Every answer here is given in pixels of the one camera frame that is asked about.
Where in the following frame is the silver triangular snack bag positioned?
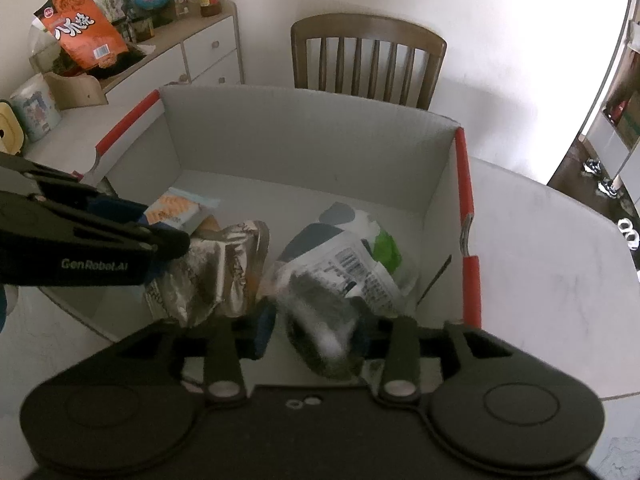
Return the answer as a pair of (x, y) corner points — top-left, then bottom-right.
(144, 216), (270, 328)

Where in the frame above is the clear dark snack packet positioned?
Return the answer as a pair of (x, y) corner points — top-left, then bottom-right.
(279, 289), (378, 380)

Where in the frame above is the blue white snack packet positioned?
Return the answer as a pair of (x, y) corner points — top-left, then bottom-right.
(140, 188), (220, 234)

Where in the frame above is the white orange grey snack bag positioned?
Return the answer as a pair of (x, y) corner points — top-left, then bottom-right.
(276, 201), (421, 321)

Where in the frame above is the clear labelled snack bag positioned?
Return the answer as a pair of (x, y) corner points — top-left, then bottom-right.
(259, 232), (407, 318)

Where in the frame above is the orange chip bag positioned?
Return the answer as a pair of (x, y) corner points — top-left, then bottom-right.
(35, 0), (129, 70)

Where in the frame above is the red cardboard box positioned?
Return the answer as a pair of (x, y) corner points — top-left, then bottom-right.
(37, 86), (481, 327)

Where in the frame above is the white side cabinet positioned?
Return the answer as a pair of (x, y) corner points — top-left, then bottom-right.
(101, 0), (245, 106)

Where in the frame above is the wooden chair behind box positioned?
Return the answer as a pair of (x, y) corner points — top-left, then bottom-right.
(291, 13), (447, 110)

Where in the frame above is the white wall cabinet unit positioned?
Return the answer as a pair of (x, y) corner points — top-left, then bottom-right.
(579, 19), (640, 181)

